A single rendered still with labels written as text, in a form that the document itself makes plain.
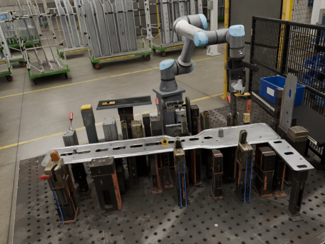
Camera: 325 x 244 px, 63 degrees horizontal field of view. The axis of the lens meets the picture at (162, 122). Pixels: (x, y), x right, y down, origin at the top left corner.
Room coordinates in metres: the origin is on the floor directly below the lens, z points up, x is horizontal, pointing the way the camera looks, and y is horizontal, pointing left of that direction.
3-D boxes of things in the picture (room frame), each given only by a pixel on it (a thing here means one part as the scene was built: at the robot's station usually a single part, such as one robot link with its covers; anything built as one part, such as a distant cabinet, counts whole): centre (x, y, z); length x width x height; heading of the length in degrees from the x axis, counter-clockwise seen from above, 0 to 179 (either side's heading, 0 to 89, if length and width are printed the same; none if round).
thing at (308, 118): (1.64, -0.89, 1.02); 0.90 x 0.22 x 0.03; 3
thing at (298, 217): (1.04, -0.64, 0.84); 0.11 x 0.06 x 0.29; 3
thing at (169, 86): (2.08, -0.07, 1.15); 0.15 x 0.15 x 0.10
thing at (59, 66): (7.68, 3.13, 0.88); 1.91 x 1.00 x 1.76; 23
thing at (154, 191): (1.38, 0.08, 0.84); 0.17 x 0.06 x 0.29; 3
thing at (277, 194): (1.22, -0.63, 0.84); 0.11 x 0.06 x 0.29; 3
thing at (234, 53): (1.41, -0.42, 1.49); 0.08 x 0.08 x 0.05
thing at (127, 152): (1.38, 0.02, 1.00); 1.38 x 0.22 x 0.02; 93
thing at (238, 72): (1.41, -0.42, 1.41); 0.09 x 0.08 x 0.12; 93
